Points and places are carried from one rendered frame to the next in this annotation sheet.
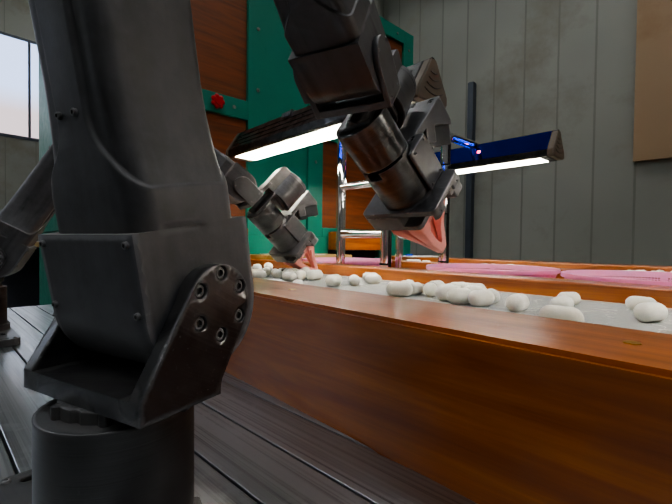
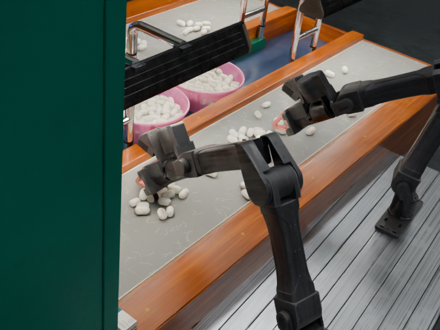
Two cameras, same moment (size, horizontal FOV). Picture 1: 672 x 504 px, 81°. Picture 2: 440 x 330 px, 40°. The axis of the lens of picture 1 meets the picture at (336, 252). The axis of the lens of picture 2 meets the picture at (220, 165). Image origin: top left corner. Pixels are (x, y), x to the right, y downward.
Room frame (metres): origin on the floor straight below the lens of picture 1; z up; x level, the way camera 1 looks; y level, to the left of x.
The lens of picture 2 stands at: (0.98, 1.28, 1.70)
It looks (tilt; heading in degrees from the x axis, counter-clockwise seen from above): 35 degrees down; 256
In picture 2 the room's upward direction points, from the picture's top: 8 degrees clockwise
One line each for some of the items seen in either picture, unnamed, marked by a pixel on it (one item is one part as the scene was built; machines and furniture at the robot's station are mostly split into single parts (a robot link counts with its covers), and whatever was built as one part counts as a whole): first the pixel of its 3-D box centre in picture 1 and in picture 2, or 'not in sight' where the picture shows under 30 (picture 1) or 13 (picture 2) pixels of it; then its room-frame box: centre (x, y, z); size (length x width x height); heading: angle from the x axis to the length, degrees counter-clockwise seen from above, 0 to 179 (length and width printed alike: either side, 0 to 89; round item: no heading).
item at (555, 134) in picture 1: (450, 161); not in sight; (1.24, -0.35, 1.08); 0.62 x 0.08 x 0.07; 43
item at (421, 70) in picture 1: (310, 122); (157, 69); (0.86, 0.06, 1.08); 0.62 x 0.08 x 0.07; 43
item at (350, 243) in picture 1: (360, 241); not in sight; (1.60, -0.10, 0.83); 0.30 x 0.06 x 0.07; 133
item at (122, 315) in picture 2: not in sight; (119, 321); (0.95, 0.51, 0.77); 0.06 x 0.04 x 0.02; 133
